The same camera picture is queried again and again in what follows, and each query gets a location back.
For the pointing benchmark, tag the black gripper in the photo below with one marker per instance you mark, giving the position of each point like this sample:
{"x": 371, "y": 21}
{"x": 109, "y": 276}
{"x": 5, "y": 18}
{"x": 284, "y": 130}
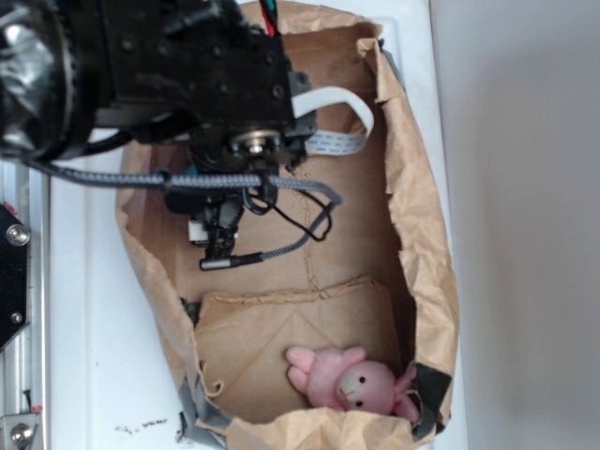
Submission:
{"x": 250, "y": 129}

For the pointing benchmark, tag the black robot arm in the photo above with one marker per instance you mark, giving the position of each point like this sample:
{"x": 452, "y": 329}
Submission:
{"x": 80, "y": 78}

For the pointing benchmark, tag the brown paper bag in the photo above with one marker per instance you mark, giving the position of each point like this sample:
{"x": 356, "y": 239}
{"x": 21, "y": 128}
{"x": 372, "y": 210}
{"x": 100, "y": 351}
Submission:
{"x": 382, "y": 278}

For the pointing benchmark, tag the pink plush bunny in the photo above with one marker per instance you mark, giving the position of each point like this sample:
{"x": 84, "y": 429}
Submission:
{"x": 345, "y": 380}

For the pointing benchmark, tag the aluminium frame rail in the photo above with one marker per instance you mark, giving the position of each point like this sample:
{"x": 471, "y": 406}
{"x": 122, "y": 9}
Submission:
{"x": 24, "y": 362}

